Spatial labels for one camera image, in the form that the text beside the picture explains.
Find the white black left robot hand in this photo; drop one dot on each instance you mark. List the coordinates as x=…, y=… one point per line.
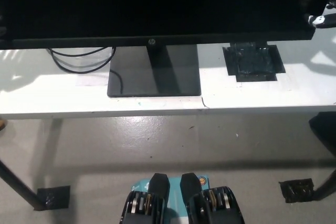
x=2, y=32

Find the black bulky object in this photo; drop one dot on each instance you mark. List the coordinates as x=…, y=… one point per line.
x=325, y=129

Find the black tape patch on table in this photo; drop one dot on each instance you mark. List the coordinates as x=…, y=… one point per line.
x=252, y=64

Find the black table leg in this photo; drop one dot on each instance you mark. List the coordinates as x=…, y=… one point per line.
x=328, y=184
x=18, y=184

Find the brown round object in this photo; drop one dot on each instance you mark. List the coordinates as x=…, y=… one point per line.
x=2, y=124

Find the black floor tape patch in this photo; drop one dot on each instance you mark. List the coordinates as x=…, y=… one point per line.
x=55, y=196
x=296, y=190

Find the black HP monitor screen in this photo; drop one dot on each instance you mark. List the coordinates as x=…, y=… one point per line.
x=157, y=3

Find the glossy black monitor stand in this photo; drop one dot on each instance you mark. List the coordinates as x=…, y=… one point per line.
x=178, y=74

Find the black robot body teal tops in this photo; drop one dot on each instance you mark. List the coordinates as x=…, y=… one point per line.
x=160, y=200

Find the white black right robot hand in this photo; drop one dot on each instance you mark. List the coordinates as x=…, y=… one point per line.
x=321, y=20

